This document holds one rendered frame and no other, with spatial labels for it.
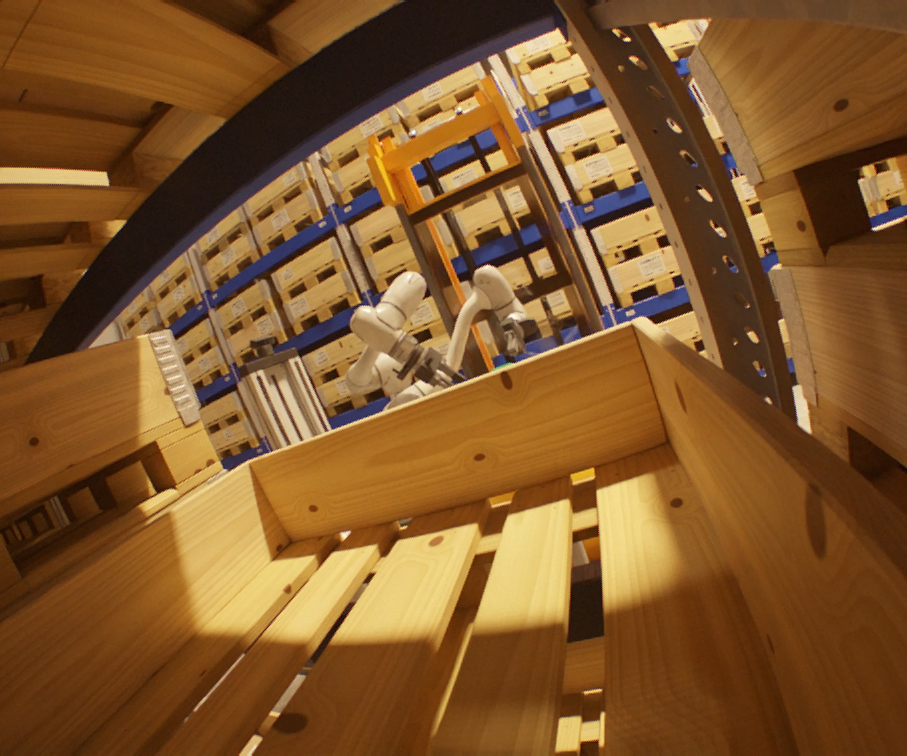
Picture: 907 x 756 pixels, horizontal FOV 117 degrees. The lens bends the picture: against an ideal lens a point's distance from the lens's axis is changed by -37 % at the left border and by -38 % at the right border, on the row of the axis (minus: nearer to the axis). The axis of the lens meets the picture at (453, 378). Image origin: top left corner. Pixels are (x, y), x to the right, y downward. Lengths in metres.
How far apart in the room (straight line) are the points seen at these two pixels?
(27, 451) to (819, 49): 1.13
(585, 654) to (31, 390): 1.15
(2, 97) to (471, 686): 0.98
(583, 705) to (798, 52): 1.17
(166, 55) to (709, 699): 0.84
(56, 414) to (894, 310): 1.15
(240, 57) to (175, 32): 0.12
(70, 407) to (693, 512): 0.96
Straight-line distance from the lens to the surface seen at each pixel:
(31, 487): 0.84
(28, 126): 0.88
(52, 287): 1.38
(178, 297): 5.68
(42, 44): 0.60
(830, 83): 0.49
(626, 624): 0.42
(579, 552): 1.67
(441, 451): 0.72
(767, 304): 0.58
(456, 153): 3.90
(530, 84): 3.97
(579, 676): 1.05
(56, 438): 0.87
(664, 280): 3.72
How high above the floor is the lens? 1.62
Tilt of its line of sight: 7 degrees down
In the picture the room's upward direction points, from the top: 23 degrees counter-clockwise
